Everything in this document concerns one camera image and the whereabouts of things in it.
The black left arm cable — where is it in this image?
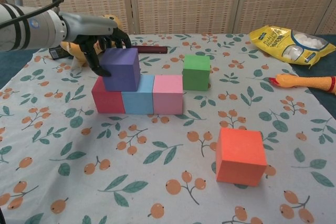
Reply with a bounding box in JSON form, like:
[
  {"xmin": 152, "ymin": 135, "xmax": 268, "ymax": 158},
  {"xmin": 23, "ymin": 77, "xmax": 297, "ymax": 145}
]
[{"xmin": 0, "ymin": 0, "xmax": 65, "ymax": 29}]

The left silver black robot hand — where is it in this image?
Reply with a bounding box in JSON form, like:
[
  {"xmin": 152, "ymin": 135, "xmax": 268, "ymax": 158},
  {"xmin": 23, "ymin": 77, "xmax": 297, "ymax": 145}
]
[{"xmin": 58, "ymin": 11, "xmax": 131, "ymax": 78}]

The green foam cube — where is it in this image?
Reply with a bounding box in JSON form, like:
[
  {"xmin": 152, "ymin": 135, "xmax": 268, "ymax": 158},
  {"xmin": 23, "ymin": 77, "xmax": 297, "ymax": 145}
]
[{"xmin": 182, "ymin": 54, "xmax": 211, "ymax": 91}]

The long dark red box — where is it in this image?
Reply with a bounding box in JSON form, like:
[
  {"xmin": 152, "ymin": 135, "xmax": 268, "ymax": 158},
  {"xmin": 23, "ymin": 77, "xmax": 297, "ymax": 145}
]
[{"xmin": 136, "ymin": 46, "xmax": 168, "ymax": 54}]

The orange foam cube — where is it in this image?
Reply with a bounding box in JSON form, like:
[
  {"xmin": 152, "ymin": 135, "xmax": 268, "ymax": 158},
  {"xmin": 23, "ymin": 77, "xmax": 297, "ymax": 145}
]
[{"xmin": 215, "ymin": 127, "xmax": 268, "ymax": 187}]

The yellow marshmallow bag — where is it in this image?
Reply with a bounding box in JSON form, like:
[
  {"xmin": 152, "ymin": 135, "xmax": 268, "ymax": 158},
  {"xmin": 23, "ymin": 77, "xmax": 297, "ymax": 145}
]
[{"xmin": 248, "ymin": 25, "xmax": 336, "ymax": 70}]

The hot pink foam cube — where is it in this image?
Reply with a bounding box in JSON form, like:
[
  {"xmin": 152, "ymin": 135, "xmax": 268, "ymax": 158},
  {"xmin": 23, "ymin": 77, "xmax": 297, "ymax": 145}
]
[{"xmin": 91, "ymin": 76, "xmax": 126, "ymax": 114}]

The yellow plush animal toy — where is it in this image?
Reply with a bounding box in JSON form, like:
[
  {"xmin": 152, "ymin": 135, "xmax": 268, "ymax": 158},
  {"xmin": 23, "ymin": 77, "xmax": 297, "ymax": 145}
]
[{"xmin": 61, "ymin": 14, "xmax": 123, "ymax": 67}]

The light blue foam cube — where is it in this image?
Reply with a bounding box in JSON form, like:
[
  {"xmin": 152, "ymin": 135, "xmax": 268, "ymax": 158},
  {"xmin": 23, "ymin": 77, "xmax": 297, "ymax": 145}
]
[{"xmin": 121, "ymin": 74, "xmax": 155, "ymax": 115}]

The light pink foam cube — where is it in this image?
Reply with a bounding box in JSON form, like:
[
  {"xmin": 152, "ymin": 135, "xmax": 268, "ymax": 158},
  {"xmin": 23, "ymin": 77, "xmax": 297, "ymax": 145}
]
[{"xmin": 152, "ymin": 74, "xmax": 184, "ymax": 115}]

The yellow rubber chicken toy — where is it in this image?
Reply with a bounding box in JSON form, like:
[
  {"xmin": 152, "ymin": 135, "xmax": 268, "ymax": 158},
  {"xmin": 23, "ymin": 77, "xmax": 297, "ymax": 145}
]
[{"xmin": 268, "ymin": 73, "xmax": 336, "ymax": 96}]

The purple foam cube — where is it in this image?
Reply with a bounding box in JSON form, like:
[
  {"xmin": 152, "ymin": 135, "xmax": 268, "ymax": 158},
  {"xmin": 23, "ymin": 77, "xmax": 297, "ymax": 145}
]
[{"xmin": 101, "ymin": 47, "xmax": 141, "ymax": 92}]

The bamboo folding screen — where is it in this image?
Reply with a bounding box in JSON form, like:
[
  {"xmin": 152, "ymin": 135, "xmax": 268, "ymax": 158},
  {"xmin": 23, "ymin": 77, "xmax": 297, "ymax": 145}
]
[{"xmin": 0, "ymin": 0, "xmax": 336, "ymax": 36}]

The small black printed box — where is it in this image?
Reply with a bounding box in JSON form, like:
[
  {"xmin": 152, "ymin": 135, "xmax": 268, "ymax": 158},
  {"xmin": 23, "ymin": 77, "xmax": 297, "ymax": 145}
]
[{"xmin": 49, "ymin": 46, "xmax": 69, "ymax": 60}]

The floral print tablecloth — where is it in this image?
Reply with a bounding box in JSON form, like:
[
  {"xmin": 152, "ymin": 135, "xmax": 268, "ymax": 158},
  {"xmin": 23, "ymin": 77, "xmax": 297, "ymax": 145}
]
[{"xmin": 0, "ymin": 34, "xmax": 336, "ymax": 224}]

